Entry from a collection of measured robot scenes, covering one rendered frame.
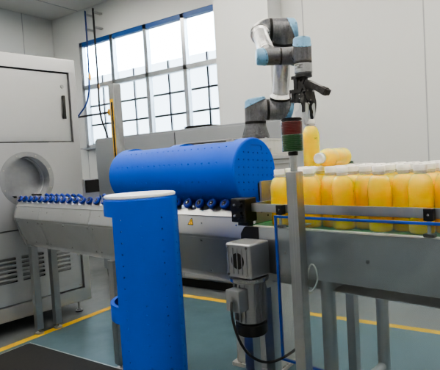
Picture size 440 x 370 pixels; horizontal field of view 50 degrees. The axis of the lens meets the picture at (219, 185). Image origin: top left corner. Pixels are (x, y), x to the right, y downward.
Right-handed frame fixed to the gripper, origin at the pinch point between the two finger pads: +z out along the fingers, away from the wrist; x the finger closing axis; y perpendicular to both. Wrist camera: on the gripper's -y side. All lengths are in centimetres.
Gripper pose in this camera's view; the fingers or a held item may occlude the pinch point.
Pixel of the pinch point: (309, 121)
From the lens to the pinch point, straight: 202.8
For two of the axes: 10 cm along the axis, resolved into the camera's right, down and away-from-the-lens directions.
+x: -6.8, 0.9, -7.3
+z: 0.6, 10.0, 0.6
